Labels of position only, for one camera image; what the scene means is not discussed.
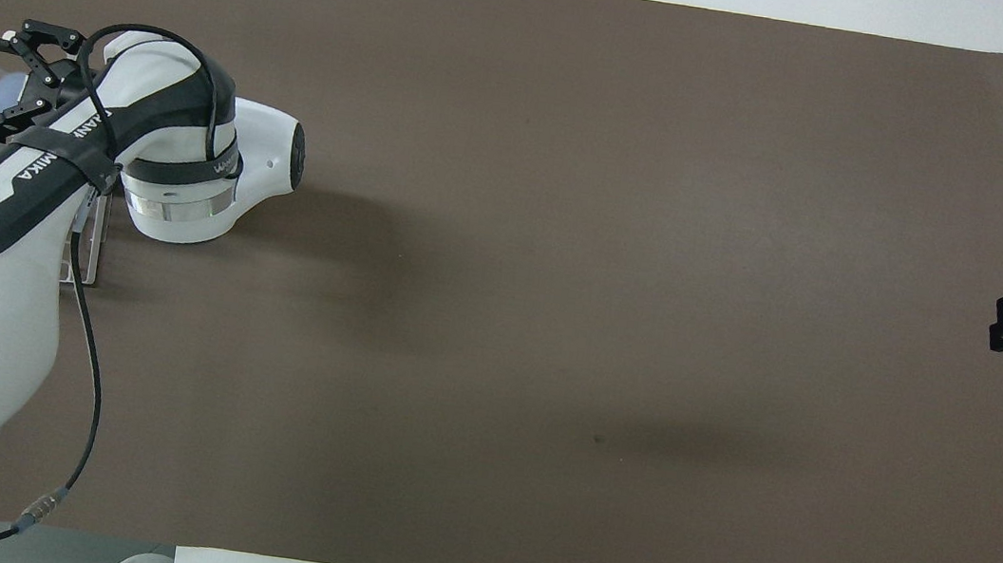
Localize black cable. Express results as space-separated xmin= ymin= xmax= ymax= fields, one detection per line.
xmin=0 ymin=8 xmax=236 ymax=563

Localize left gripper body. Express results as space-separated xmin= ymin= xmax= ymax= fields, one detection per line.
xmin=27 ymin=51 xmax=102 ymax=122

